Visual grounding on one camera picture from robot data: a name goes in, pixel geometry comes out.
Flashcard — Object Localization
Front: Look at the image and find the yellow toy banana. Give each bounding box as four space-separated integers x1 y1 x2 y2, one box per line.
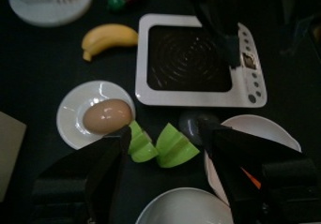
80 22 139 63

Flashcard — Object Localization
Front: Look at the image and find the small white saucer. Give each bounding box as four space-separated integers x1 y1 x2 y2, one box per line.
55 80 136 151

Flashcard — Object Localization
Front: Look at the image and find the brown toy egg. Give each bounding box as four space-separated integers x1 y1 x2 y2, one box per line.
81 98 133 136

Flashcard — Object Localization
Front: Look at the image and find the dark grey round toy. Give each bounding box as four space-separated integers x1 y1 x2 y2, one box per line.
178 110 220 147

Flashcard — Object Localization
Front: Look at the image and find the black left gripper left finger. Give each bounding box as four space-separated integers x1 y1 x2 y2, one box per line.
29 125 132 224

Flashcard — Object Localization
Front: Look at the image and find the beige flat board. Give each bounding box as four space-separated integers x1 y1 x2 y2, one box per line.
0 111 28 203

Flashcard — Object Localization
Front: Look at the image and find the white bowl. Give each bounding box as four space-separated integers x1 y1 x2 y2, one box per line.
133 187 235 224

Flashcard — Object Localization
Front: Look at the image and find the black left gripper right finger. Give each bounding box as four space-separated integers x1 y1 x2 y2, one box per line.
196 119 321 224

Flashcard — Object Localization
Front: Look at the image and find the green starfruit half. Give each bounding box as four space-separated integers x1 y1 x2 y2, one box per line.
127 120 160 164
154 122 200 169

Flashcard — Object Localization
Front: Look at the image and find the white toy induction cooktop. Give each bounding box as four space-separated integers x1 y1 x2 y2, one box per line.
133 13 269 109

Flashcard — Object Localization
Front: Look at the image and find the large white plate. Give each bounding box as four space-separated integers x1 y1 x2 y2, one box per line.
203 113 303 207

